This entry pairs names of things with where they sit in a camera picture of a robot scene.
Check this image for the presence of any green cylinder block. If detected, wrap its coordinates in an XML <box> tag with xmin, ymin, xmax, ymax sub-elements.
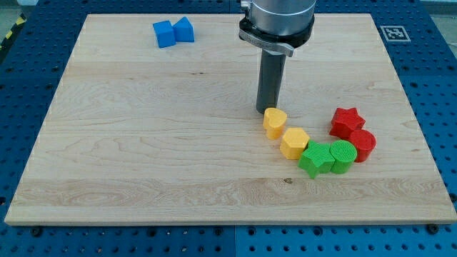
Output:
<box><xmin>330</xmin><ymin>140</ymin><xmax>357</xmax><ymax>174</ymax></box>

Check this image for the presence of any yellow heart block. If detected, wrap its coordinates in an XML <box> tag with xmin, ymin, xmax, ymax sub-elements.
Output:
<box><xmin>263</xmin><ymin>108</ymin><xmax>287</xmax><ymax>140</ymax></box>

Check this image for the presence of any black yellow hazard tape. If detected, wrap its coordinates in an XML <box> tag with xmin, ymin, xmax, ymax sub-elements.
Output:
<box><xmin>1</xmin><ymin>13</ymin><xmax>27</xmax><ymax>52</ymax></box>

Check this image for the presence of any yellow hexagon block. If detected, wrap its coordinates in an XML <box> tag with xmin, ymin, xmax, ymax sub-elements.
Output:
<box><xmin>279</xmin><ymin>127</ymin><xmax>310</xmax><ymax>160</ymax></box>

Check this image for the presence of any green star block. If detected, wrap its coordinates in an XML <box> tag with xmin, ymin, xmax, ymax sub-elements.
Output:
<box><xmin>297</xmin><ymin>141</ymin><xmax>335</xmax><ymax>179</ymax></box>

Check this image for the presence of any red cylinder block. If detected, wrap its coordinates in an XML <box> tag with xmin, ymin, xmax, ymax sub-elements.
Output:
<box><xmin>348</xmin><ymin>129</ymin><xmax>376</xmax><ymax>163</ymax></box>

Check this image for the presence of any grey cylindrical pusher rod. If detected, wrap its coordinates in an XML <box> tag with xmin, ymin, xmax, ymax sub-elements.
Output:
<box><xmin>256</xmin><ymin>50</ymin><xmax>286</xmax><ymax>114</ymax></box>

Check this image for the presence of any blue cube block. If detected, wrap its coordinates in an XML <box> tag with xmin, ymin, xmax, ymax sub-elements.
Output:
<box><xmin>152</xmin><ymin>20</ymin><xmax>176</xmax><ymax>48</ymax></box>

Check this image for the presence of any red star block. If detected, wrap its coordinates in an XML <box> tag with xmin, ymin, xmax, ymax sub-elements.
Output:
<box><xmin>329</xmin><ymin>107</ymin><xmax>366</xmax><ymax>139</ymax></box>

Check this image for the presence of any blue triangular prism block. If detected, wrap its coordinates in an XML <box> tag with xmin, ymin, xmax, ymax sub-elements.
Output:
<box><xmin>173</xmin><ymin>16</ymin><xmax>195</xmax><ymax>42</ymax></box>

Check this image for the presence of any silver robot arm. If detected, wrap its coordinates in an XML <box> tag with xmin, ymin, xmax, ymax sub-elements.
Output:
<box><xmin>238</xmin><ymin>0</ymin><xmax>316</xmax><ymax>57</ymax></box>

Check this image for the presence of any white fiducial marker tag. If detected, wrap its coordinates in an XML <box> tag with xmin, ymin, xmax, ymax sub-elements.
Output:
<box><xmin>380</xmin><ymin>25</ymin><xmax>411</xmax><ymax>42</ymax></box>

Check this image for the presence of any light wooden board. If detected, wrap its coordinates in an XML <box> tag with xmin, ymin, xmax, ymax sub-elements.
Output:
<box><xmin>5</xmin><ymin>14</ymin><xmax>456</xmax><ymax>226</ymax></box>

